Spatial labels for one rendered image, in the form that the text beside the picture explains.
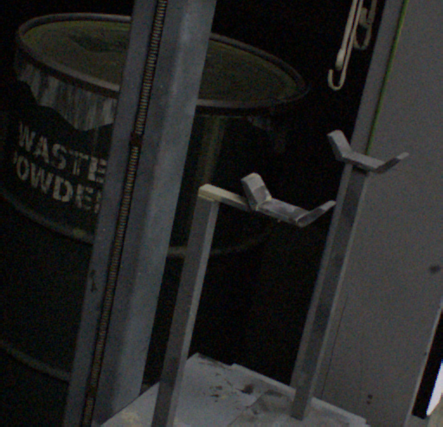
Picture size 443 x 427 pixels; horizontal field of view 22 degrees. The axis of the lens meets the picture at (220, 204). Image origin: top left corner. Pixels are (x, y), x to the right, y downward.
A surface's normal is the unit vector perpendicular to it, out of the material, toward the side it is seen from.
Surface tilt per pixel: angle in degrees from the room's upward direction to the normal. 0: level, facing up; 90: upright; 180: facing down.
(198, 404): 0
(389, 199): 90
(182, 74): 90
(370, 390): 90
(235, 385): 0
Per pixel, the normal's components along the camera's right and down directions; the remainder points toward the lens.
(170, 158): 0.88, 0.33
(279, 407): 0.19, -0.91
